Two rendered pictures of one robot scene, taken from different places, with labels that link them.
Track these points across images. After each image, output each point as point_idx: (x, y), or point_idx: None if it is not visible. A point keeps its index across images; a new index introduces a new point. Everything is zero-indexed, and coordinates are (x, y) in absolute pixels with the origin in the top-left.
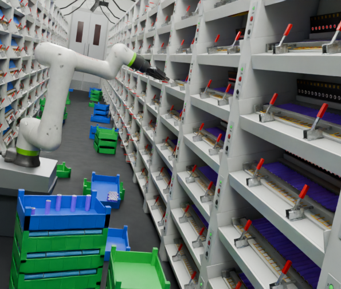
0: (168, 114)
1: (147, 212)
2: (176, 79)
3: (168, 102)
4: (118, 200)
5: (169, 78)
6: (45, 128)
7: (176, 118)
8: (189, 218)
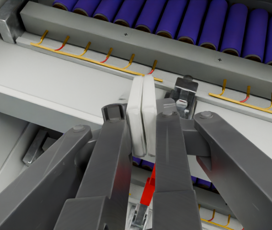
0: (138, 223)
1: None
2: (27, 7)
3: (13, 131)
4: None
5: (152, 87)
6: None
7: (213, 223)
8: None
